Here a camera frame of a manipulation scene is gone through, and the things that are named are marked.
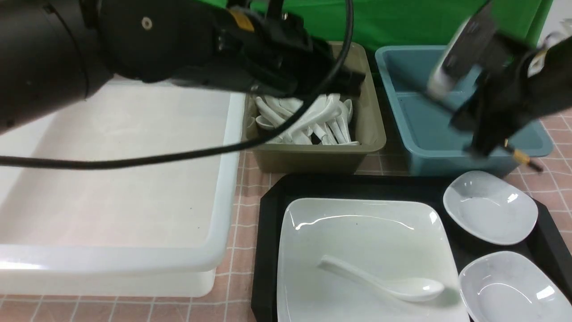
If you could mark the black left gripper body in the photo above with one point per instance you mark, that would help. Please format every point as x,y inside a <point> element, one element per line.
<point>252,54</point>

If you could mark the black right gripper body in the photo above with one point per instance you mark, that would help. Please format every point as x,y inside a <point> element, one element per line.
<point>535,84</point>

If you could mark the black chopstick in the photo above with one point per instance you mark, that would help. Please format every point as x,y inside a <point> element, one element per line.
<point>522,158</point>

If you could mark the white oval bowl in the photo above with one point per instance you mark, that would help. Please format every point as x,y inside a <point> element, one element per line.
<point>490,209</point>
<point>507,287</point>

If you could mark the white square plate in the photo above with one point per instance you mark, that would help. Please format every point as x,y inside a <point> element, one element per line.
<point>390,239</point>

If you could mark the white ceramic soup spoon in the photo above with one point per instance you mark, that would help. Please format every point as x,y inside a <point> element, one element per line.
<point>410,289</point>

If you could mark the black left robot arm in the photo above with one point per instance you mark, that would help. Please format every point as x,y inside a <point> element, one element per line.
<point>55,53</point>

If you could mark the white spoon in olive bin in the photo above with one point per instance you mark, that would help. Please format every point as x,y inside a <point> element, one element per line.
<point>323,109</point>

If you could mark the pink checkered tablecloth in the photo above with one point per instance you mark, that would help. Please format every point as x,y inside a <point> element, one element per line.
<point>229,299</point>

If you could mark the olive green plastic bin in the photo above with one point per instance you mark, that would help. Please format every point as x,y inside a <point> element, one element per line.
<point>366,127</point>

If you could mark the blue plastic bin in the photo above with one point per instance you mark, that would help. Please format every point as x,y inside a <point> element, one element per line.
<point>433,148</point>

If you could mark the green cloth backdrop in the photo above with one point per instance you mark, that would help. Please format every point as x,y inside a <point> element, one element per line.
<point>378,23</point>

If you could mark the black serving tray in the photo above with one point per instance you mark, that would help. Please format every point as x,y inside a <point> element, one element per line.
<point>544,246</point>

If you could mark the large white plastic bin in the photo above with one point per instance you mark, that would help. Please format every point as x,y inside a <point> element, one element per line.
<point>153,231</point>

